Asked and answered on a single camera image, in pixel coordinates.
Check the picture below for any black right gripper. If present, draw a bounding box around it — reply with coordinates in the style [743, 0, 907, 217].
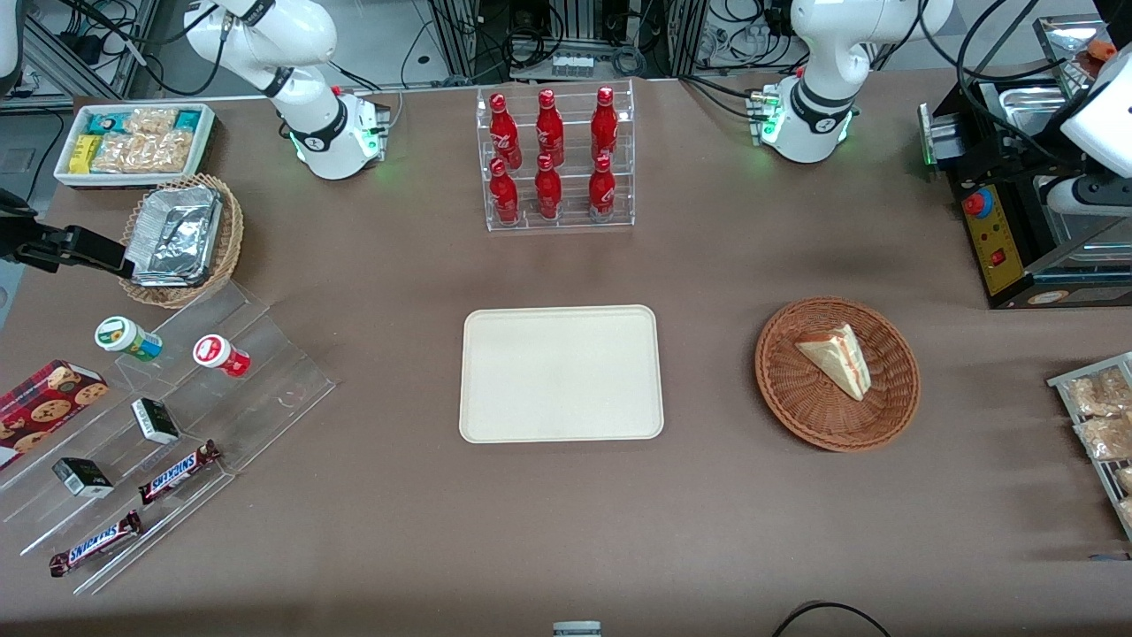
[0, 189, 126, 272]

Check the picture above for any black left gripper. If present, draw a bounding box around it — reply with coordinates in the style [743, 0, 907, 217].
[1033, 119, 1094, 178]

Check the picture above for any triangular sandwich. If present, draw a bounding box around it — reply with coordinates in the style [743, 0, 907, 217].
[794, 323, 873, 403]

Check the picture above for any aluminium foil tray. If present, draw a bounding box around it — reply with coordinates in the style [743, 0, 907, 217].
[123, 186, 223, 288]

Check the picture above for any light wicker basket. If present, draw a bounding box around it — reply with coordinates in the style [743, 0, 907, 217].
[118, 173, 245, 309]

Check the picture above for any tray of wrapped pastries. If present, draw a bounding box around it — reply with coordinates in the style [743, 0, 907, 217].
[1046, 351, 1132, 542]

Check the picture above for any round brown wicker basket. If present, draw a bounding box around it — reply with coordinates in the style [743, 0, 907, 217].
[754, 296, 922, 453]

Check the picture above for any cream rectangular tray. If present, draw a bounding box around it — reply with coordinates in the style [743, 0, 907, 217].
[459, 305, 665, 443]

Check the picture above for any green lid cup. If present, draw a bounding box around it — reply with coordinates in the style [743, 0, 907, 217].
[95, 316, 164, 363]

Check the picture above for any clear cracker packet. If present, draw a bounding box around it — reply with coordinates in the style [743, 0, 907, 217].
[124, 108, 179, 138]
[92, 133, 193, 174]

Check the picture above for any black food warmer machine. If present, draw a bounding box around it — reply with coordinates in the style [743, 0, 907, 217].
[918, 75, 1132, 311]

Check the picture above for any white snack bin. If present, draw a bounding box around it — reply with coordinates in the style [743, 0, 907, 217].
[54, 103, 218, 189]

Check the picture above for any red lid cup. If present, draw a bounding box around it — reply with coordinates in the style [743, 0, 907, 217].
[193, 334, 252, 379]

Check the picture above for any red cookie box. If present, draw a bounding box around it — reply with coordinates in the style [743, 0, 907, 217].
[0, 359, 110, 471]

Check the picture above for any small black box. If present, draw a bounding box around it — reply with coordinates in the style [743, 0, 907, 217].
[131, 398, 181, 445]
[52, 457, 116, 499]

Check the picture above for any clear acrylic stepped display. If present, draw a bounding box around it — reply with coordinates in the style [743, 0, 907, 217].
[0, 281, 338, 596]

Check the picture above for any Snickers bar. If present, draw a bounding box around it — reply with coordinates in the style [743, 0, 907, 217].
[138, 440, 223, 506]
[49, 510, 144, 579]

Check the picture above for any clear pastry packet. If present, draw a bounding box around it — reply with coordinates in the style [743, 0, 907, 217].
[1074, 416, 1132, 462]
[1065, 366, 1132, 418]

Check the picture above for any red soda bottle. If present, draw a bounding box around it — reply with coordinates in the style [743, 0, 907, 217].
[489, 157, 521, 225]
[489, 93, 522, 169]
[591, 86, 619, 161]
[588, 155, 617, 221]
[534, 154, 563, 220]
[536, 88, 565, 167]

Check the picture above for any clear acrylic bottle rack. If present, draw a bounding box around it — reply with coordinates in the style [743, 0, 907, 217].
[476, 80, 636, 234]

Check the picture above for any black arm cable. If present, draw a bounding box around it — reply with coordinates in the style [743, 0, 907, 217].
[918, 0, 1098, 165]

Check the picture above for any black floor cable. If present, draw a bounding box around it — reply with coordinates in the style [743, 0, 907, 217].
[771, 601, 894, 637]

